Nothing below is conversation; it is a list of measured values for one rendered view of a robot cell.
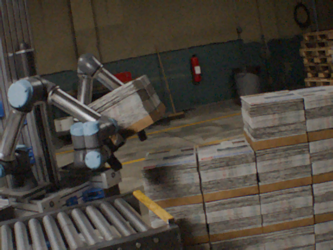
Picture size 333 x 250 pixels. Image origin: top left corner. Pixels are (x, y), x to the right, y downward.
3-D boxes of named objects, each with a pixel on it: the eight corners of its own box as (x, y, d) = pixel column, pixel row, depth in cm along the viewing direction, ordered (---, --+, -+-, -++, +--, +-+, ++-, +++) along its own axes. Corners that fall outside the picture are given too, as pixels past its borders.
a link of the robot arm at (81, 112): (37, 90, 227) (115, 140, 216) (23, 94, 217) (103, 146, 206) (44, 70, 223) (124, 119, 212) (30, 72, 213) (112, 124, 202)
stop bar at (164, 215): (140, 193, 206) (140, 189, 205) (176, 222, 165) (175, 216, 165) (133, 195, 205) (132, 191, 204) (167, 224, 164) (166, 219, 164)
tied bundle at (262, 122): (244, 137, 271) (238, 97, 267) (292, 129, 269) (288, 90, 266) (253, 152, 234) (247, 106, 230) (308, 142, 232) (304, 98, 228)
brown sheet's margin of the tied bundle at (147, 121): (112, 144, 243) (108, 136, 243) (160, 117, 237) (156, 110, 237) (103, 150, 228) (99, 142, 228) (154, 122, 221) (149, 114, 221)
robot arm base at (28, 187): (5, 190, 236) (1, 172, 234) (26, 182, 248) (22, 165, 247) (22, 193, 228) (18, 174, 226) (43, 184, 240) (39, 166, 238)
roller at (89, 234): (84, 213, 201) (77, 205, 199) (109, 250, 157) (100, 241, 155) (75, 220, 200) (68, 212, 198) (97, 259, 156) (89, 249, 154)
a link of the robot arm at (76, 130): (72, 149, 270) (68, 127, 267) (74, 145, 283) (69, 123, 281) (93, 146, 271) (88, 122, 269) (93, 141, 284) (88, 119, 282)
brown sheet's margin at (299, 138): (244, 136, 271) (242, 128, 270) (291, 128, 269) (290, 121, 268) (253, 150, 233) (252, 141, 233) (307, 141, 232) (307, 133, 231)
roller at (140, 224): (125, 206, 207) (123, 196, 206) (160, 240, 163) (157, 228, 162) (114, 209, 205) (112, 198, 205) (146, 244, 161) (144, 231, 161)
